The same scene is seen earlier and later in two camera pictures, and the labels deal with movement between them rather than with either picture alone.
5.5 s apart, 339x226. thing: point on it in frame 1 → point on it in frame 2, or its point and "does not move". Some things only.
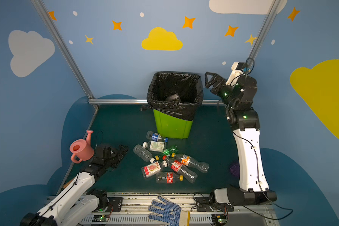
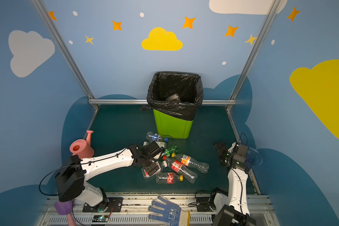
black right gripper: (217, 84) → (222, 154)
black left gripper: (113, 154) → (148, 165)
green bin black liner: (175, 98) does not move
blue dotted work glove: (173, 214) does not move
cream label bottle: (174, 97) does not move
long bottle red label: (181, 169) does not move
